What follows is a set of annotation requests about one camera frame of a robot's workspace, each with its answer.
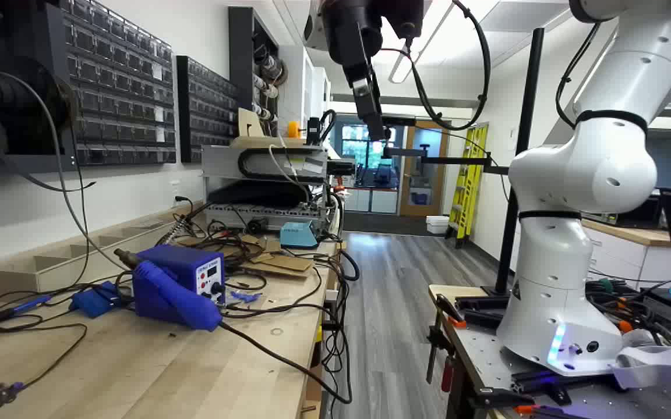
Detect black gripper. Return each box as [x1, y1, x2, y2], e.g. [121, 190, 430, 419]
[316, 0, 388, 144]

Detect grey benchtop machine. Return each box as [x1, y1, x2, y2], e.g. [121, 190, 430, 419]
[199, 138, 347, 234]

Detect black horizontal rod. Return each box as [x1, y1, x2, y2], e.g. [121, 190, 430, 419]
[385, 144, 509, 178]

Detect yellow folding floor sign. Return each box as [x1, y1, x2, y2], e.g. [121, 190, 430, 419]
[446, 121, 491, 243]

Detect white floor bin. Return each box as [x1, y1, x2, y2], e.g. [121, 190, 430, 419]
[423, 215, 451, 237]

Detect teal solder sponge holder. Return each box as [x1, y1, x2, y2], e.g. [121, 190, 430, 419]
[276, 221, 322, 252]

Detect black vertical stand pole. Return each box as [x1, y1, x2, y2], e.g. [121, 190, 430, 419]
[491, 25, 547, 304]

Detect small black parts bin rack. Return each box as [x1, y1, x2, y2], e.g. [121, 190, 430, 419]
[175, 53, 241, 166]

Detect flat wooden board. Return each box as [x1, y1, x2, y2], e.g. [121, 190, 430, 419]
[240, 250, 316, 281]

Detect clear bag with blue parts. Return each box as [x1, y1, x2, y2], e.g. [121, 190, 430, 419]
[227, 288, 266, 308]

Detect blue rework station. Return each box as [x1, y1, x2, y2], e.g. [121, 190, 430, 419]
[134, 243, 227, 308]

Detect black orange bar clamp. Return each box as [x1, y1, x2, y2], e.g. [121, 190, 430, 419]
[423, 293, 470, 394]

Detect large black parts bin rack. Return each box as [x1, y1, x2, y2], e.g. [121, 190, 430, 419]
[0, 0, 180, 171]

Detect blue plastic tool holder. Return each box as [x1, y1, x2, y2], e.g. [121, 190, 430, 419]
[67, 280, 125, 320]

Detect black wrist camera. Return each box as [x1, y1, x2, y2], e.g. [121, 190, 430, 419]
[385, 0, 428, 43]

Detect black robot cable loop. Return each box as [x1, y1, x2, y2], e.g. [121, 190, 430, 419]
[403, 0, 493, 133]

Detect black cable bundle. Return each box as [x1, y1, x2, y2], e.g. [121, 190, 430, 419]
[155, 195, 274, 270]

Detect black hot air gun cable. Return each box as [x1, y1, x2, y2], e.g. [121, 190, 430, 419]
[216, 320, 353, 408]

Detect black corrugated hose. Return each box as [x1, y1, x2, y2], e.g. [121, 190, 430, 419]
[0, 57, 74, 156]

